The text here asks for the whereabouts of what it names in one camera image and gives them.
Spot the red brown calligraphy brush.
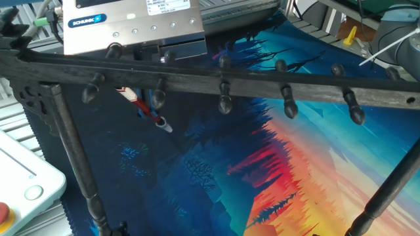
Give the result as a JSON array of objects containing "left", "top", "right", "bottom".
[{"left": 116, "top": 87, "right": 174, "bottom": 134}]

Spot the yellow plastic clip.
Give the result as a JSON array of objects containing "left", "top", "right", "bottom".
[{"left": 343, "top": 26, "right": 358, "bottom": 46}]

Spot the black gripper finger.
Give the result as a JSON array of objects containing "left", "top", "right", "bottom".
[{"left": 146, "top": 98, "right": 162, "bottom": 123}]

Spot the white zip tie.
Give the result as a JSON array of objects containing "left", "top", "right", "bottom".
[{"left": 359, "top": 28, "right": 420, "bottom": 66}]

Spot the colourful sunset landscape mat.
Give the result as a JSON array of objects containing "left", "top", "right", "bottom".
[{"left": 24, "top": 9, "right": 420, "bottom": 236}]

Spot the white teach pendant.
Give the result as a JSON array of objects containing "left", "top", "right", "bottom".
[{"left": 0, "top": 129, "right": 68, "bottom": 236}]

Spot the grey Schunk gripper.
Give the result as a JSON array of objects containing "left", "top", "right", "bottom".
[{"left": 62, "top": 0, "right": 208, "bottom": 118}]

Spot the white thick cable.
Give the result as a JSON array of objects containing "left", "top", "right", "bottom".
[{"left": 22, "top": 0, "right": 53, "bottom": 39}]

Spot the black wooden pen rack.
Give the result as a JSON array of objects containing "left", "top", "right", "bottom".
[{"left": 0, "top": 6, "right": 420, "bottom": 236}]

